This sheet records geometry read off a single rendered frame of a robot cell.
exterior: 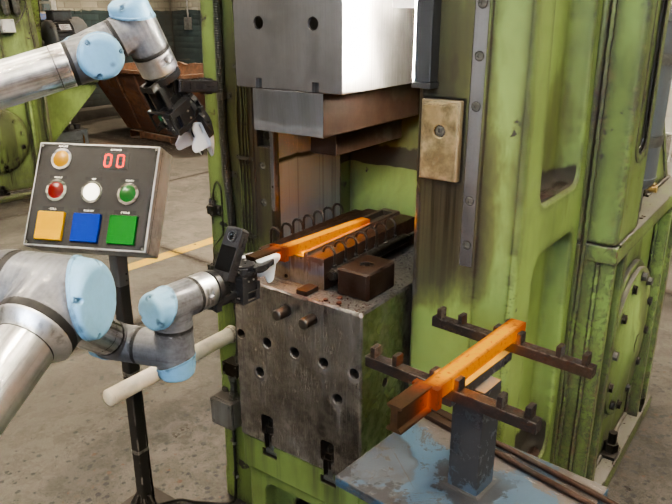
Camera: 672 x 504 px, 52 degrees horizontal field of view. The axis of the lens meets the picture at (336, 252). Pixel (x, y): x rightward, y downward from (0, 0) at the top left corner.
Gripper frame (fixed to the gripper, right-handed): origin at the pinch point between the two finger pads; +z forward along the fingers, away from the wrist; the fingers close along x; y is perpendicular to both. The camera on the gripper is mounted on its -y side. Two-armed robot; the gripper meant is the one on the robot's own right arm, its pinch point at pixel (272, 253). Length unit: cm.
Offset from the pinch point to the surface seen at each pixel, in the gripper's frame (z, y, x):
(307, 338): 3.2, 20.3, 7.1
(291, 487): 5, 66, 0
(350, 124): 18.7, -27.2, 7.8
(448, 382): -23, 4, 56
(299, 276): 9.0, 8.3, 0.3
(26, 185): 202, 85, -450
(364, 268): 12.2, 3.7, 16.6
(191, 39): 647, -20, -714
